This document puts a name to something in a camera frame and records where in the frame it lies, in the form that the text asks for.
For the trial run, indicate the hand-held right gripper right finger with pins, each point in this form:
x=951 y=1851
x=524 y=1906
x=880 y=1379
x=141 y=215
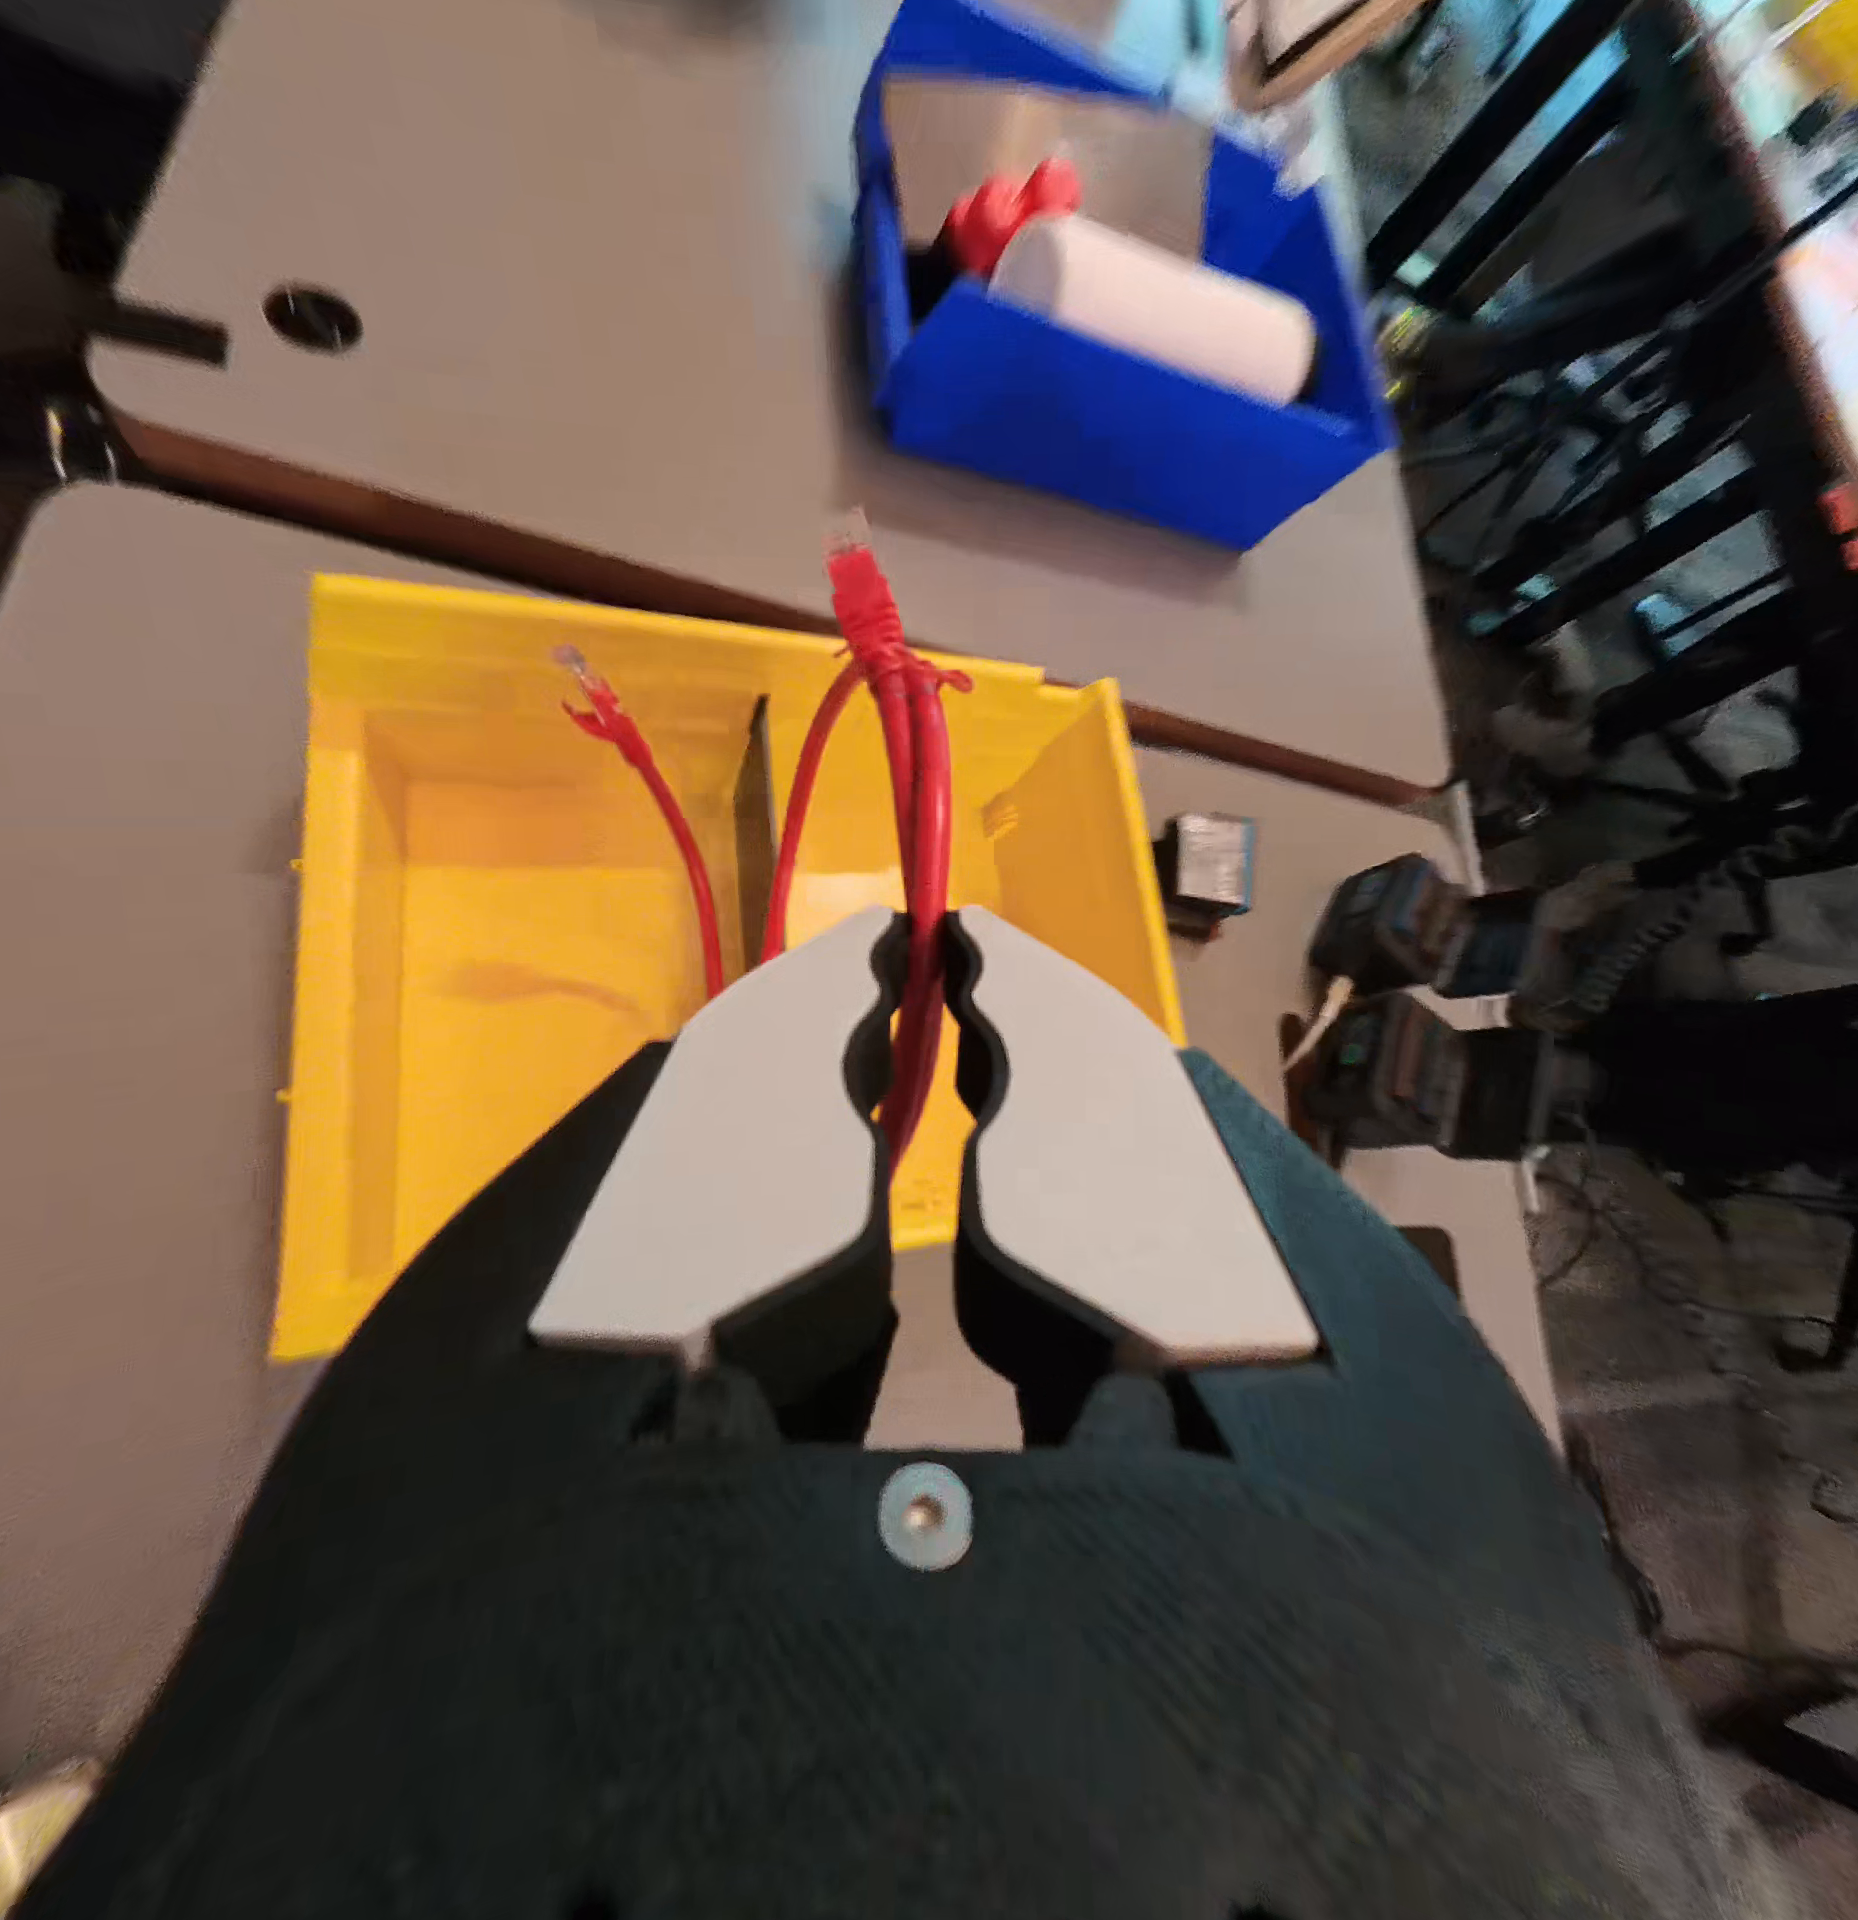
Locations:
x=1140 y=1186

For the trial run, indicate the black electronic device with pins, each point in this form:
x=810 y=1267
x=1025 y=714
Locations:
x=1411 y=1051

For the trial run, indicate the small black device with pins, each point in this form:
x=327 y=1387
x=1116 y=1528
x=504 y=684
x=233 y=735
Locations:
x=1210 y=869

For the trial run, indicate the yellow plastic bin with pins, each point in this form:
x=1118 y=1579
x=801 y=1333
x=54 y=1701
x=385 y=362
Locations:
x=510 y=929

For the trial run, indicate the red plastic object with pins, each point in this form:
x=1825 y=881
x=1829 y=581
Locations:
x=1005 y=211

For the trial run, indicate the blue plastic bin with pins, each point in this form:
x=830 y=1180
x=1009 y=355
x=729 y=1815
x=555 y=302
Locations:
x=1109 y=433

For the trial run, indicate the black metal desk frame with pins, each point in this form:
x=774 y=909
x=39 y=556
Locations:
x=1648 y=450

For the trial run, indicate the white paper roll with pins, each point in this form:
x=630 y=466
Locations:
x=1168 y=307

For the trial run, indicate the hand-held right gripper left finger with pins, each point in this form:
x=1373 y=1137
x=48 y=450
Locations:
x=719 y=1186

